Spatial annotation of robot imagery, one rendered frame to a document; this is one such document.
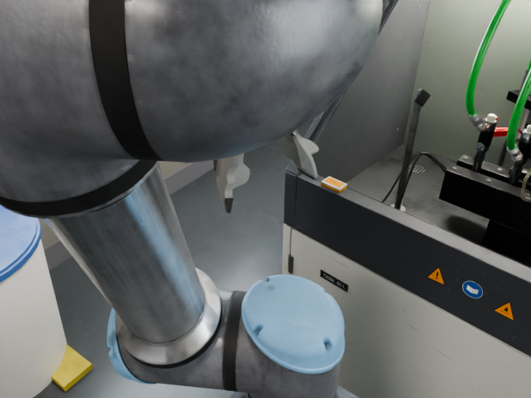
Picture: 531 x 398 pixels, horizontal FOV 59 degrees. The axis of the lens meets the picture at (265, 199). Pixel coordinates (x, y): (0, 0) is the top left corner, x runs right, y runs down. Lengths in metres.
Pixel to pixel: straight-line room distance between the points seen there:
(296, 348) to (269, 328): 0.04
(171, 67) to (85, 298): 2.10
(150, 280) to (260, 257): 1.93
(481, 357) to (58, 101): 0.99
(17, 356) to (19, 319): 0.15
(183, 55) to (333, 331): 0.40
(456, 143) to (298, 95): 1.30
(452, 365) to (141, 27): 1.05
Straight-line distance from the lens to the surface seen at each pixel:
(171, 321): 0.46
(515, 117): 0.92
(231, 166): 0.63
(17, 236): 1.68
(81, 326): 2.14
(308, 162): 0.56
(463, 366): 1.13
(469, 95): 0.92
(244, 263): 2.27
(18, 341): 1.77
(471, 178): 1.13
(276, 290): 0.55
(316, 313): 0.54
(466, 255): 0.95
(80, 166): 0.25
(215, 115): 0.19
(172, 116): 0.19
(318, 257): 1.18
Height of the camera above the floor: 1.52
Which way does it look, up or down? 34 degrees down
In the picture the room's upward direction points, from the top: straight up
